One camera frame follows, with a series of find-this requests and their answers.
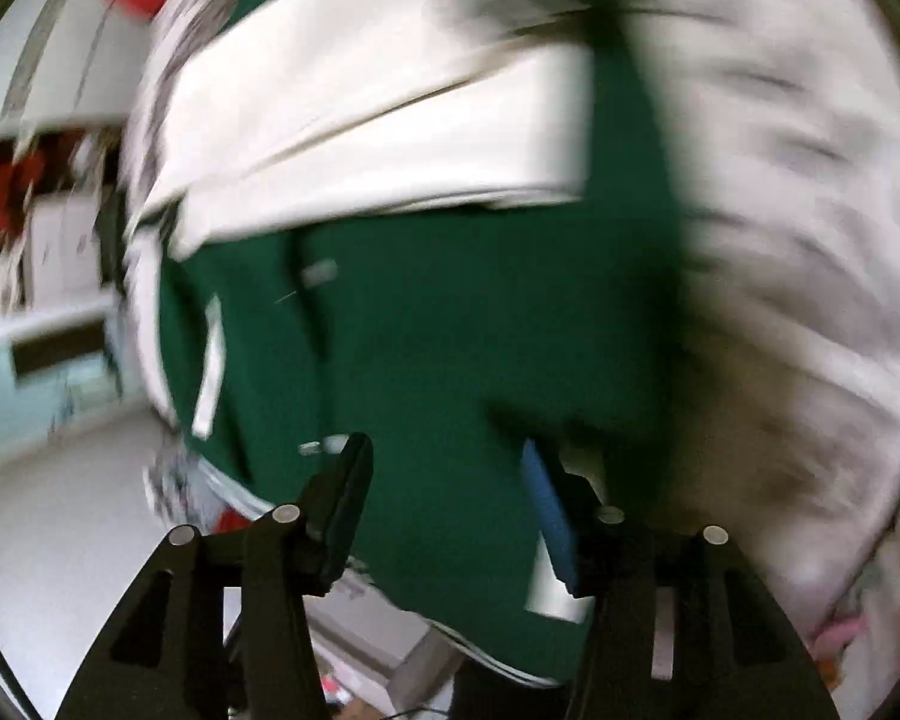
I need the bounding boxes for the red clothes on shelf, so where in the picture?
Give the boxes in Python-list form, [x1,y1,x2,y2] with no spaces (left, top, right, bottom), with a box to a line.
[0,128,86,250]

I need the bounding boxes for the green white varsity jacket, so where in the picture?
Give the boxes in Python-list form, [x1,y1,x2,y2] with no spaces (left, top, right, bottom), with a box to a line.
[121,0,683,686]

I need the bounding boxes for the floral bed blanket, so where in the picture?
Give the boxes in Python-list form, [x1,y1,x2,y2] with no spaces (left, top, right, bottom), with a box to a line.
[118,0,900,720]

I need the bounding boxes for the white shelf unit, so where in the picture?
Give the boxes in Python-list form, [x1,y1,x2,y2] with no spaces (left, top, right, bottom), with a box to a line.
[0,193,152,467]

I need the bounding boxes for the white wardrobe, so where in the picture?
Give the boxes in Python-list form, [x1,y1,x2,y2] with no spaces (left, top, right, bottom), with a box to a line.
[0,0,151,138]

